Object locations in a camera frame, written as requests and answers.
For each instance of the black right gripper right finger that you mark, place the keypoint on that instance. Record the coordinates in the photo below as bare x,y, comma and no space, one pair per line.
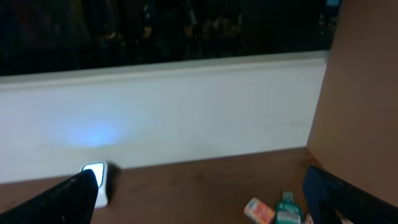
328,196

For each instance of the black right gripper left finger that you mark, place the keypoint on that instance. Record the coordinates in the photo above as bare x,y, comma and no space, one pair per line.
71,201

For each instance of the blue Listerine mouthwash bottle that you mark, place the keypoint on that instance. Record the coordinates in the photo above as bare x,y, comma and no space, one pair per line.
287,211

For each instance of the orange Kleenex tissue pack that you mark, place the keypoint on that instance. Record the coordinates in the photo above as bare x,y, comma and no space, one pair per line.
259,212

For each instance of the white barcode scanner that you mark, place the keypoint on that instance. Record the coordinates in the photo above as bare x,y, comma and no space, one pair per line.
106,173

